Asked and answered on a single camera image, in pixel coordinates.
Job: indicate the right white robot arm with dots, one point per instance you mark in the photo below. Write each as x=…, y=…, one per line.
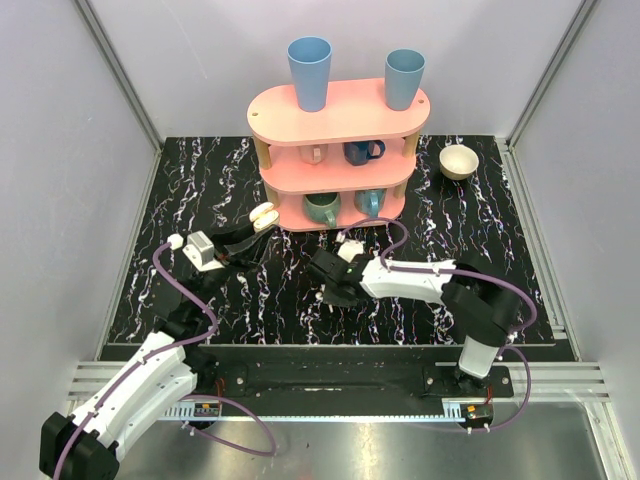
x=483, y=307

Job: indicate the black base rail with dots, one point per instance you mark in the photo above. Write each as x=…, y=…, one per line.
x=425, y=371

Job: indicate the light blue butterfly mug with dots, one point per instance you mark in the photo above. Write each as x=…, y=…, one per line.
x=370, y=202

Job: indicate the pink three-tier wooden shelf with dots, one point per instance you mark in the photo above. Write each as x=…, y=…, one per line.
x=355, y=110

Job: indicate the cream ceramic bowl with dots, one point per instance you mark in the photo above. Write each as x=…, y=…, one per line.
x=458, y=162

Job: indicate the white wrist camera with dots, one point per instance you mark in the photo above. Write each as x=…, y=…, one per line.
x=197, y=248
x=349, y=249

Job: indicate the beige mug on shelf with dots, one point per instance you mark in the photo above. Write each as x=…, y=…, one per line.
x=313, y=154

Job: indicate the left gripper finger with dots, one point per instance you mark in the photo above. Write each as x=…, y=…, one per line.
x=238, y=233
x=257, y=247

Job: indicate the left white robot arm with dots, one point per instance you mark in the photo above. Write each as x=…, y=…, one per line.
x=168, y=367

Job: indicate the right blue plastic cup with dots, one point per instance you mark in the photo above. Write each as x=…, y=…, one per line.
x=403, y=74

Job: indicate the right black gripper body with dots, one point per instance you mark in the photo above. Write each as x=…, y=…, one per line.
x=334, y=298

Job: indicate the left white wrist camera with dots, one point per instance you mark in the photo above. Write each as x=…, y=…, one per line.
x=197, y=248

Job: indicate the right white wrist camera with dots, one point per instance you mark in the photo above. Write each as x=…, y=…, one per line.
x=349, y=249

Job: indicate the left blue plastic cup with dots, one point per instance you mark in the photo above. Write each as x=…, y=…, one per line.
x=310, y=62

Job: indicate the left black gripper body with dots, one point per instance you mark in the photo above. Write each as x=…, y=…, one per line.
x=220, y=250

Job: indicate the green ceramic mug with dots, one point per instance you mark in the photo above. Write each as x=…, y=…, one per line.
x=323, y=208

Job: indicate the dark blue faceted mug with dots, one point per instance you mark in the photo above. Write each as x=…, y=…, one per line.
x=362, y=152

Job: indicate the blue plastic cup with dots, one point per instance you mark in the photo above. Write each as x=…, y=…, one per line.
x=403, y=74
x=310, y=62

